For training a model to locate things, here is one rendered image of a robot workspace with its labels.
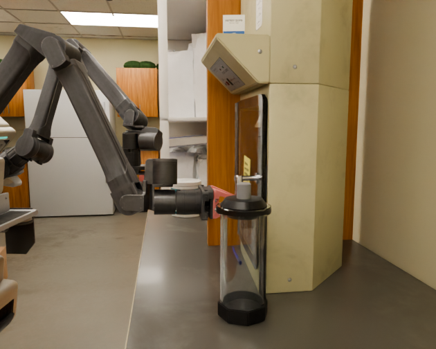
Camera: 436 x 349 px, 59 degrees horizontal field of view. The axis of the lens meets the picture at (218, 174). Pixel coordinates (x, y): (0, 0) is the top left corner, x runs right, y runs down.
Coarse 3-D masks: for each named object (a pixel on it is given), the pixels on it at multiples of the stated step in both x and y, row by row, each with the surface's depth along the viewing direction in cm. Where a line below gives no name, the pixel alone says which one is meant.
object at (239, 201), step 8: (240, 184) 74; (248, 184) 75; (240, 192) 75; (248, 192) 75; (224, 200) 75; (232, 200) 74; (240, 200) 74; (248, 200) 74; (256, 200) 74; (232, 208) 72; (240, 208) 72; (248, 208) 72; (256, 208) 72
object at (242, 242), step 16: (224, 208) 73; (224, 224) 74; (240, 224) 72; (256, 224) 73; (224, 240) 74; (240, 240) 72; (256, 240) 73; (224, 256) 75; (240, 256) 73; (256, 256) 73; (224, 272) 75; (240, 272) 73; (256, 272) 74; (224, 288) 76; (240, 288) 74; (256, 288) 74; (224, 304) 76; (240, 304) 74; (256, 304) 75
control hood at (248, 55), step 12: (216, 36) 80; (228, 36) 80; (240, 36) 80; (252, 36) 81; (264, 36) 81; (216, 48) 86; (228, 48) 80; (240, 48) 81; (252, 48) 81; (264, 48) 81; (204, 60) 105; (216, 60) 95; (228, 60) 86; (240, 60) 81; (252, 60) 81; (264, 60) 82; (240, 72) 86; (252, 72) 82; (264, 72) 82; (252, 84) 88
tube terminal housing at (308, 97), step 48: (288, 0) 81; (336, 0) 88; (288, 48) 82; (336, 48) 91; (240, 96) 113; (288, 96) 83; (336, 96) 93; (288, 144) 85; (336, 144) 95; (288, 192) 86; (336, 192) 98; (288, 240) 87; (336, 240) 101; (288, 288) 89
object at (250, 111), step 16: (256, 96) 89; (240, 112) 108; (256, 112) 89; (240, 128) 108; (256, 128) 90; (240, 144) 109; (256, 144) 90; (240, 160) 109; (256, 160) 90; (256, 192) 91
